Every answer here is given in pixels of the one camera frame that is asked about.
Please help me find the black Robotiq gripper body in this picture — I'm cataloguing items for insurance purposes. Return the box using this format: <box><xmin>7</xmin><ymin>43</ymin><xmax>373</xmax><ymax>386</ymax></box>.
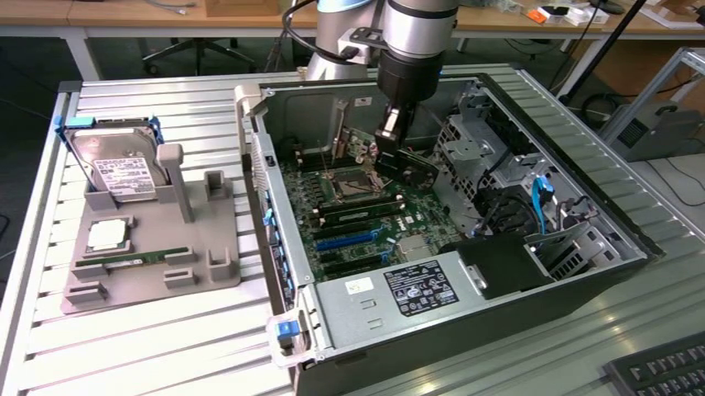
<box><xmin>377</xmin><ymin>51</ymin><xmax>445</xmax><ymax>104</ymax></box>

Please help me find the green GPU with black cooler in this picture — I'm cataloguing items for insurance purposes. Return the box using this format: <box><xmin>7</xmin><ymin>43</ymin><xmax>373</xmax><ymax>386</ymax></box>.
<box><xmin>330</xmin><ymin>98</ymin><xmax>442</xmax><ymax>195</ymax></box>

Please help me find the tall metal disk bay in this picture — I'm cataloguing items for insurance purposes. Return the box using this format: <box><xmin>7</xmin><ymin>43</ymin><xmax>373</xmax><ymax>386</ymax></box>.
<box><xmin>429</xmin><ymin>78</ymin><xmax>561</xmax><ymax>219</ymax></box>

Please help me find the CPU socket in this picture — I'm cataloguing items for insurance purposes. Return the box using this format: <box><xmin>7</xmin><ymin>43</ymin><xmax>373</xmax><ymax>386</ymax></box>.
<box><xmin>325</xmin><ymin>164</ymin><xmax>381</xmax><ymax>203</ymax></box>

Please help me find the thin metal locking lever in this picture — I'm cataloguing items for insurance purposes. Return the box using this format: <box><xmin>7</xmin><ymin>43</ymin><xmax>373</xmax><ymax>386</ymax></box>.
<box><xmin>314</xmin><ymin>139</ymin><xmax>335</xmax><ymax>182</ymax></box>

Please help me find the green Dell motherboard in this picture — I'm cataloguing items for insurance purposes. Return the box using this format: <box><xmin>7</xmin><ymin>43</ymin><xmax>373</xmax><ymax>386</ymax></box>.
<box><xmin>274</xmin><ymin>139</ymin><xmax>458</xmax><ymax>285</ymax></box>

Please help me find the black labelled RAM stick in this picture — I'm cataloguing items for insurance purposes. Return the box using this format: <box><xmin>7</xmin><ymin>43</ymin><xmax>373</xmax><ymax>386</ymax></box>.
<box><xmin>321</xmin><ymin>200</ymin><xmax>408</xmax><ymax>227</ymax></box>

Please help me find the wooden desk with white legs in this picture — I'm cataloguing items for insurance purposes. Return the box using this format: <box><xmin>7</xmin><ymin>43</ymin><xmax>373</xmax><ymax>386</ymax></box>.
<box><xmin>454</xmin><ymin>0</ymin><xmax>705</xmax><ymax>100</ymax></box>
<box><xmin>0</xmin><ymin>0</ymin><xmax>321</xmax><ymax>82</ymax></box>

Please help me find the long black expansion slot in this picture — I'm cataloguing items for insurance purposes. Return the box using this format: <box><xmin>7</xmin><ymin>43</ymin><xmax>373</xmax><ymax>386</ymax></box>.
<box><xmin>311</xmin><ymin>220</ymin><xmax>381</xmax><ymax>243</ymax></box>
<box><xmin>321</xmin><ymin>251</ymin><xmax>388</xmax><ymax>267</ymax></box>
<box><xmin>325</xmin><ymin>262</ymin><xmax>390</xmax><ymax>280</ymax></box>

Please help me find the blue expansion slot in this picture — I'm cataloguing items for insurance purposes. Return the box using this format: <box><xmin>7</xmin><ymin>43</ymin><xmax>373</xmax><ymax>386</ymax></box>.
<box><xmin>315</xmin><ymin>229</ymin><xmax>386</xmax><ymax>253</ymax></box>

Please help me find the silver chipset heatsink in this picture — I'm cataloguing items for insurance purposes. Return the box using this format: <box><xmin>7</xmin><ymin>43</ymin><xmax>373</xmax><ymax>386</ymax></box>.
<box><xmin>397</xmin><ymin>237</ymin><xmax>432</xmax><ymax>261</ymax></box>

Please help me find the black plastic shroud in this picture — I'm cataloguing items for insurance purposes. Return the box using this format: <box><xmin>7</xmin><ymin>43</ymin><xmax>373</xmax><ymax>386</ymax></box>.
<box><xmin>440</xmin><ymin>235</ymin><xmax>557</xmax><ymax>301</ymax></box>

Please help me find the black stand pole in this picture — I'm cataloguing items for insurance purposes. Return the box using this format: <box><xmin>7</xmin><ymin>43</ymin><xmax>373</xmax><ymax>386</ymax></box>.
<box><xmin>556</xmin><ymin>0</ymin><xmax>651</xmax><ymax>100</ymax></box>

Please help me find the black office chair base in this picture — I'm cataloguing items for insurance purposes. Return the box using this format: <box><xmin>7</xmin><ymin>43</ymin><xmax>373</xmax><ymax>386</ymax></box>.
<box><xmin>142</xmin><ymin>36</ymin><xmax>258</xmax><ymax>75</ymax></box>

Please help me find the grey power supply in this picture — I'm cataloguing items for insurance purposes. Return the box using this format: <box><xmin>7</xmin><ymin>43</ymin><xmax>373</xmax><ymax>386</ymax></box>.
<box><xmin>311</xmin><ymin>250</ymin><xmax>490</xmax><ymax>352</ymax></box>

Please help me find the low metal disk bay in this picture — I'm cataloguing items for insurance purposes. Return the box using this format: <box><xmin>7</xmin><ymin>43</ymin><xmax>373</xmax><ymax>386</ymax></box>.
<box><xmin>521</xmin><ymin>220</ymin><xmax>633</xmax><ymax>284</ymax></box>

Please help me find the grey plastic parts rack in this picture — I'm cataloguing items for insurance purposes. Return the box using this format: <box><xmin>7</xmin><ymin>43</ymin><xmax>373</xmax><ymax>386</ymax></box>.
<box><xmin>59</xmin><ymin>143</ymin><xmax>243</xmax><ymax>315</ymax></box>

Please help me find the white paper sheet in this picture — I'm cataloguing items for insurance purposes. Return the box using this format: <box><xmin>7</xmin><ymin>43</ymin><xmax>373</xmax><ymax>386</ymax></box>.
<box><xmin>639</xmin><ymin>7</ymin><xmax>705</xmax><ymax>30</ymax></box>

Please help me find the open black PC case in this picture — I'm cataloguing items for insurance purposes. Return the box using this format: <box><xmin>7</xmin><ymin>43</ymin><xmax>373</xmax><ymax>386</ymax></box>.
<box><xmin>234</xmin><ymin>72</ymin><xmax>665</xmax><ymax>396</ymax></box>

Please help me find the hard disk in blue carrier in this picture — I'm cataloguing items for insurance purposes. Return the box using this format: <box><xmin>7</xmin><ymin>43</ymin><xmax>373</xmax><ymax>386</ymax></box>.
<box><xmin>54</xmin><ymin>116</ymin><xmax>173</xmax><ymax>203</ymax></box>

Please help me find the flat brown cardboard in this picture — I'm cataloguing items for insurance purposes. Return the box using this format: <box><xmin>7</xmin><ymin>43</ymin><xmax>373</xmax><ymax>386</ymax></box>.
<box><xmin>659</xmin><ymin>0</ymin><xmax>705</xmax><ymax>17</ymax></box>

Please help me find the green RAM stick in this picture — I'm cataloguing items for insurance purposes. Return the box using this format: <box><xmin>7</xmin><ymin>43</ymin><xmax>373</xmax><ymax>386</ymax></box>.
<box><xmin>75</xmin><ymin>246</ymin><xmax>193</xmax><ymax>269</ymax></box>

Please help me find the silver CPU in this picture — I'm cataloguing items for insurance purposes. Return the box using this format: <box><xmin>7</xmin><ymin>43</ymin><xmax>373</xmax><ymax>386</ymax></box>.
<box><xmin>86</xmin><ymin>220</ymin><xmax>131</xmax><ymax>251</ymax></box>

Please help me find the black keyboard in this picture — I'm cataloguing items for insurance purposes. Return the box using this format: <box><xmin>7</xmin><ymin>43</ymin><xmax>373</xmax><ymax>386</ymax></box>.
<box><xmin>601</xmin><ymin>342</ymin><xmax>705</xmax><ymax>396</ymax></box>

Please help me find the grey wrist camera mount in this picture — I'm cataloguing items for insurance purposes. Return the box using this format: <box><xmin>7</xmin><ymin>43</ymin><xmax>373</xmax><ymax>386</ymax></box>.
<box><xmin>337</xmin><ymin>26</ymin><xmax>390</xmax><ymax>65</ymax></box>

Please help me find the black camera cable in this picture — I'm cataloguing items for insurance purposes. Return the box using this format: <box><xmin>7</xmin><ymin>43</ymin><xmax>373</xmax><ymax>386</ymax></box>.
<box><xmin>281</xmin><ymin>0</ymin><xmax>359</xmax><ymax>63</ymax></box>

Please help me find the black wire bundle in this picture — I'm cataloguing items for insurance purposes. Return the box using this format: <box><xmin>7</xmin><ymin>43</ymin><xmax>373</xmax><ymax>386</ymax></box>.
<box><xmin>473</xmin><ymin>156</ymin><xmax>557</xmax><ymax>240</ymax></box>

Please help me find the blue wire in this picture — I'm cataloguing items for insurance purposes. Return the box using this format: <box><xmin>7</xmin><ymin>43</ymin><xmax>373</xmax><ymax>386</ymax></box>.
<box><xmin>532</xmin><ymin>175</ymin><xmax>552</xmax><ymax>238</ymax></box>

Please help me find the aluminium profile frame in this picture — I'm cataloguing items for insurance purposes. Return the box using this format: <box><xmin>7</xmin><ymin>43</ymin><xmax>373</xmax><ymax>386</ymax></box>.
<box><xmin>597</xmin><ymin>45</ymin><xmax>705</xmax><ymax>139</ymax></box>

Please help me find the grey box with black handle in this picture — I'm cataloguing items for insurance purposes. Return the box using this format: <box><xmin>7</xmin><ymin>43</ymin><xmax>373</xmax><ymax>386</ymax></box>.
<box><xmin>608</xmin><ymin>101</ymin><xmax>705</xmax><ymax>163</ymax></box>

